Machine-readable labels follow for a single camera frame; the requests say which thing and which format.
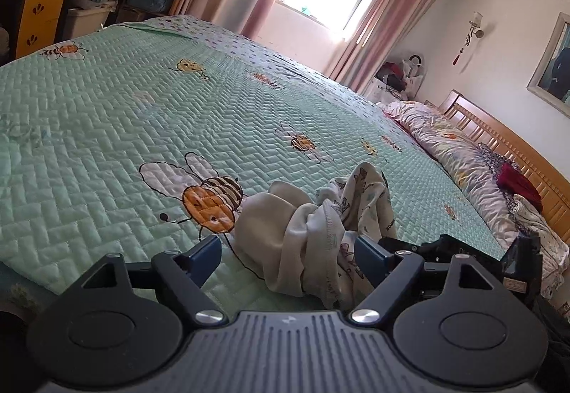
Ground wall lamp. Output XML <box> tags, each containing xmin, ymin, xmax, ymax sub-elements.
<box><xmin>463</xmin><ymin>11</ymin><xmax>485</xmax><ymax>47</ymax></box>

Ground white printed shirt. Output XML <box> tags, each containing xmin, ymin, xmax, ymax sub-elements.
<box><xmin>234</xmin><ymin>162</ymin><xmax>399</xmax><ymax>311</ymax></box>

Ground white crumpled cloth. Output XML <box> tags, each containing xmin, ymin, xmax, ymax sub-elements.
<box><xmin>512</xmin><ymin>193</ymin><xmax>570</xmax><ymax>300</ymax></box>

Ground green quilted bee blanket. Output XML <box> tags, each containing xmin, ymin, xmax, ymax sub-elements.
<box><xmin>0</xmin><ymin>15</ymin><xmax>508</xmax><ymax>314</ymax></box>

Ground black chair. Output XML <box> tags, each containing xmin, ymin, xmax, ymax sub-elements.
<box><xmin>0</xmin><ymin>0</ymin><xmax>28</xmax><ymax>64</ymax></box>

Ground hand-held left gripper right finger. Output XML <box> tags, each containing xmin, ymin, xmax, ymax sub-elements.
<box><xmin>349</xmin><ymin>234</ymin><xmax>505</xmax><ymax>327</ymax></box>

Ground floral duvet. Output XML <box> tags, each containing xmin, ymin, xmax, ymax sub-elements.
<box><xmin>378</xmin><ymin>100</ymin><xmax>526</xmax><ymax>251</ymax></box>

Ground wooden headboard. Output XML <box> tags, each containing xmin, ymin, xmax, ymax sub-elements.
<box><xmin>439</xmin><ymin>89</ymin><xmax>570</xmax><ymax>238</ymax></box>

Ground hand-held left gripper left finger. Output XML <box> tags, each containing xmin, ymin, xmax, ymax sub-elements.
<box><xmin>81</xmin><ymin>235</ymin><xmax>226</xmax><ymax>328</ymax></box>

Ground white storage bin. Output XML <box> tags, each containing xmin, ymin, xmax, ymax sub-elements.
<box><xmin>64</xmin><ymin>6</ymin><xmax>114</xmax><ymax>40</ymax></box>

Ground red cloth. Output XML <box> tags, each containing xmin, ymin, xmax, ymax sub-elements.
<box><xmin>496</xmin><ymin>164</ymin><xmax>544</xmax><ymax>213</ymax></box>

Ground framed wall picture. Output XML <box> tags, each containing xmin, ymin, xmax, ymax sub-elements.
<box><xmin>527</xmin><ymin>12</ymin><xmax>570</xmax><ymax>111</ymax></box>

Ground white cabinet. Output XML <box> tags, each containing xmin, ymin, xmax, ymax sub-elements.
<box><xmin>365</xmin><ymin>77</ymin><xmax>404</xmax><ymax>104</ymax></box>

